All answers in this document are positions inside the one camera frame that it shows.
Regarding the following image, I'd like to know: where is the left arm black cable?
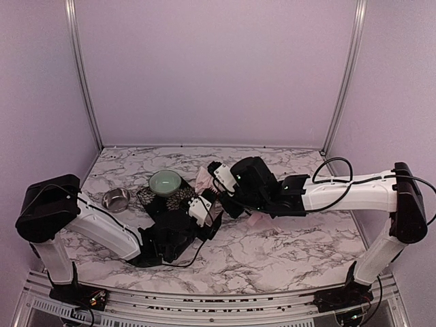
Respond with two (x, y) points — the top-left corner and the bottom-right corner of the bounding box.
(159, 234), (207, 267)

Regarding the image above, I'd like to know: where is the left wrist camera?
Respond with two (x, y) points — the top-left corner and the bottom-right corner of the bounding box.
(187, 189), (217, 227)

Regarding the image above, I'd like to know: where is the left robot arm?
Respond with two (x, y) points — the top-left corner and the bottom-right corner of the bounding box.
(15, 174), (222, 290)

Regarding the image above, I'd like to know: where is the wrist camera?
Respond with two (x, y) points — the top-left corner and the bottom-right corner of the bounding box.
(187, 189), (217, 227)
(207, 161), (238, 196)

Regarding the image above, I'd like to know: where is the aluminium frame post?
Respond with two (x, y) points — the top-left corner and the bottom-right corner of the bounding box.
(65, 0), (104, 153)
(320, 0), (368, 156)

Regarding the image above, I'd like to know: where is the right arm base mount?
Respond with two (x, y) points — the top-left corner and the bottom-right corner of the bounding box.
(312, 282), (374, 313)

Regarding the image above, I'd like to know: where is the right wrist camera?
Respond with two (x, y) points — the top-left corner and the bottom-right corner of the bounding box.
(207, 161), (238, 196)

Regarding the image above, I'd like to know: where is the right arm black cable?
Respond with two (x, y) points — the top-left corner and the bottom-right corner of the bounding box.
(211, 157), (436, 219)

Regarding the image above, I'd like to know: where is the pink and black umbrella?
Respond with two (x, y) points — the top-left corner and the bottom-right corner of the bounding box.
(194, 167), (281, 232)

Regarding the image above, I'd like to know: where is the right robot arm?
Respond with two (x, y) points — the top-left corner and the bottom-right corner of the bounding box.
(211, 157), (429, 289)

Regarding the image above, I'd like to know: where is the front aluminium rail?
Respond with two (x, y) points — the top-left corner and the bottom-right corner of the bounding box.
(12, 271), (410, 326)

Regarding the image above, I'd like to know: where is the left aluminium frame post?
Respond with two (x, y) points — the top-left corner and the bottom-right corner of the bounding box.
(65, 0), (104, 153)

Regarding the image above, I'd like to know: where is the black floral square plate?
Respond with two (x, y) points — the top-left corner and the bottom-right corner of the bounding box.
(136, 180), (196, 219)

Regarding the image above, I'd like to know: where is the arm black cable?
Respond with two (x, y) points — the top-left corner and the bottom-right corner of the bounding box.
(159, 234), (207, 267)
(211, 157), (436, 219)

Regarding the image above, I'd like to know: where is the right aluminium frame post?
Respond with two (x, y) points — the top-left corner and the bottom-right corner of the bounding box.
(320, 0), (368, 156)

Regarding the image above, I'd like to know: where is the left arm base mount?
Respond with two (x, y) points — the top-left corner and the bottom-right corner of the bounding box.
(49, 284), (109, 311)

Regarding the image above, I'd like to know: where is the small steel bowl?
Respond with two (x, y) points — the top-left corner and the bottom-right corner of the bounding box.
(102, 187), (131, 213)

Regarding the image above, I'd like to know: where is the green ceramic bowl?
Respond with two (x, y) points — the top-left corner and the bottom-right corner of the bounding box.
(149, 170), (182, 198)

